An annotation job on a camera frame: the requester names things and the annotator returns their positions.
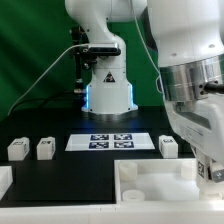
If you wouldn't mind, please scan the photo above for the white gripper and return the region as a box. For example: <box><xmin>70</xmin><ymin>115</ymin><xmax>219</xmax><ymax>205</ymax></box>
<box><xmin>164</xmin><ymin>94</ymin><xmax>224</xmax><ymax>183</ymax></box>

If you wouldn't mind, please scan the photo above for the white square tabletop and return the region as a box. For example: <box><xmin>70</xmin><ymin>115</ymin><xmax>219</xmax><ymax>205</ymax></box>
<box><xmin>114</xmin><ymin>159</ymin><xmax>223</xmax><ymax>203</ymax></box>

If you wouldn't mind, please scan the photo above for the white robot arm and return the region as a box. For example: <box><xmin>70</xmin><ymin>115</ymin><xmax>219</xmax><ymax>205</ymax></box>
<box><xmin>65</xmin><ymin>0</ymin><xmax>224</xmax><ymax>183</ymax></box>

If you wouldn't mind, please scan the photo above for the white tag sheet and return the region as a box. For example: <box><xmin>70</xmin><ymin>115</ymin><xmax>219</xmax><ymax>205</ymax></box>
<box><xmin>65</xmin><ymin>133</ymin><xmax>155</xmax><ymax>152</ymax></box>

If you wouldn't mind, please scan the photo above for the white front wall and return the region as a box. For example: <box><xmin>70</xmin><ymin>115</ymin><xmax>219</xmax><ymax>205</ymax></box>
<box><xmin>0</xmin><ymin>201</ymin><xmax>224</xmax><ymax>224</ymax></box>

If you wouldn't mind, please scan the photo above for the black camera stand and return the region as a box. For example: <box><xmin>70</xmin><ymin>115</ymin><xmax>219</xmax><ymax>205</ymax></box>
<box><xmin>69</xmin><ymin>26</ymin><xmax>122</xmax><ymax>95</ymax></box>

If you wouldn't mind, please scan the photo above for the white cable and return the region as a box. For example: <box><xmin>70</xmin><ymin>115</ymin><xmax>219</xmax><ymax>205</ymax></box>
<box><xmin>7</xmin><ymin>43</ymin><xmax>91</xmax><ymax>116</ymax></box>

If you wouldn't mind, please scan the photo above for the black cable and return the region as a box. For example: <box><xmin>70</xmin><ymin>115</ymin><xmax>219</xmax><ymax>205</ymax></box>
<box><xmin>9</xmin><ymin>91</ymin><xmax>86</xmax><ymax>111</ymax></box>

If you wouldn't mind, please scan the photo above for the white obstacle wall left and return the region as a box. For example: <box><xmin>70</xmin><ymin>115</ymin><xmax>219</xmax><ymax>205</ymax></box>
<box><xmin>0</xmin><ymin>166</ymin><xmax>13</xmax><ymax>200</ymax></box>

